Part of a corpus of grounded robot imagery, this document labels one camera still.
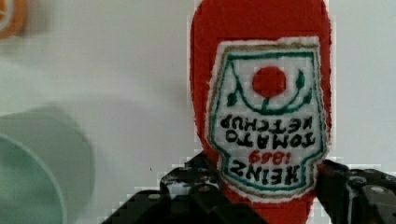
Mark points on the red plush ketchup bottle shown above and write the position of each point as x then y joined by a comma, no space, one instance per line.
260,75

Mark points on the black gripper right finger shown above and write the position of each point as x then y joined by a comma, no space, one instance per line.
356,196

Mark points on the green metal cup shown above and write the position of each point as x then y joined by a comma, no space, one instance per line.
47,169

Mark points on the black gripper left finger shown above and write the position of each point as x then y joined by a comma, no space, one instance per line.
191,194

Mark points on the orange slice toy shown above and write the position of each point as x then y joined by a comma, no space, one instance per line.
12,17

